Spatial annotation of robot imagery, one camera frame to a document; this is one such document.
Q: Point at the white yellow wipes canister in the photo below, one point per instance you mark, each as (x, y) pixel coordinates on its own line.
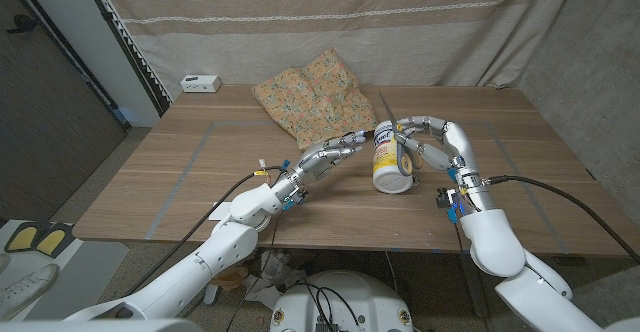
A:
(387, 167)

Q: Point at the crumpled brown paper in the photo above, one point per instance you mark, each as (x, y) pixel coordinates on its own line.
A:
(232, 277)

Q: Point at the white power strip box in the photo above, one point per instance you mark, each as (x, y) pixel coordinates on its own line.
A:
(200, 83)

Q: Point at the perforated metal rail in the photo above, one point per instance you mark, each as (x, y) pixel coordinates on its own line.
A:
(131, 52)

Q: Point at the crumpled white paper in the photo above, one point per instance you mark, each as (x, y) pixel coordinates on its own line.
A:
(280, 272)

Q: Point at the floral patterned cloth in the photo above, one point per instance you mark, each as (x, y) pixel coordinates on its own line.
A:
(315, 97)

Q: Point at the metal table leg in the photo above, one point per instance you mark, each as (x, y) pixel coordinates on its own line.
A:
(211, 296)
(477, 299)

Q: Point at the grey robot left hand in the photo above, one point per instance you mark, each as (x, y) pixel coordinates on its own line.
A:
(315, 164)

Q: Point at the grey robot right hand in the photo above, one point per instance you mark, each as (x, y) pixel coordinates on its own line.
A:
(457, 147)

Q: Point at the dark grey door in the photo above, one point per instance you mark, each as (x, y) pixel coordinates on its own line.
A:
(50, 122)

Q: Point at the grey scissors with tan grips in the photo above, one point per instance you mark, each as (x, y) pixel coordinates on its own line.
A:
(390, 114)

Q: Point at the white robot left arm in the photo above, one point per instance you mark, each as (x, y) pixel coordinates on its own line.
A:
(220, 252)

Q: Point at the white paper slip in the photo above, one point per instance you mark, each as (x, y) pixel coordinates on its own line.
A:
(220, 213)

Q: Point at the yellow black foot pad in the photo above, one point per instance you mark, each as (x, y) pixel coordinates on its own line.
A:
(56, 237)
(22, 238)

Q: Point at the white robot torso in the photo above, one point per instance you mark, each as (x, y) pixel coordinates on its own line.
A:
(360, 297)

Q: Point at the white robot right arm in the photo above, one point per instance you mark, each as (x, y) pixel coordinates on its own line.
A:
(492, 247)

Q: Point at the beige striped curtain backdrop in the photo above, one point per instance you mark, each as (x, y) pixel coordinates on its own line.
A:
(350, 22)

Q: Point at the white sneaker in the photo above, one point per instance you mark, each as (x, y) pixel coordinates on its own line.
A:
(27, 287)

